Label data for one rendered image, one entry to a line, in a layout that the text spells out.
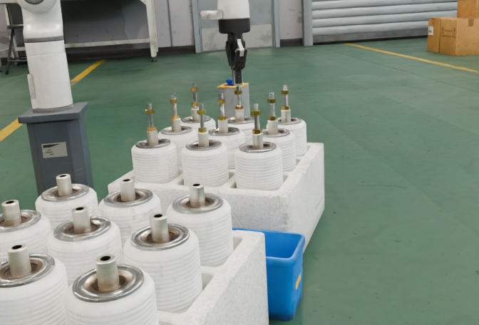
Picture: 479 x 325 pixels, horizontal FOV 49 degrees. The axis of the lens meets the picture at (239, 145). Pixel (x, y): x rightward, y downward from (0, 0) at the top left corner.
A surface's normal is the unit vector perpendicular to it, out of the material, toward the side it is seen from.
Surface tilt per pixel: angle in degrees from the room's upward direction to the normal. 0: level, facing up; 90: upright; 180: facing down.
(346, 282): 0
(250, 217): 90
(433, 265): 0
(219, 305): 90
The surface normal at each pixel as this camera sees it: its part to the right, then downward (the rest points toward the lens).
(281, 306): -0.31, 0.29
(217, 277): -0.06, -0.96
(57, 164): 0.16, 0.22
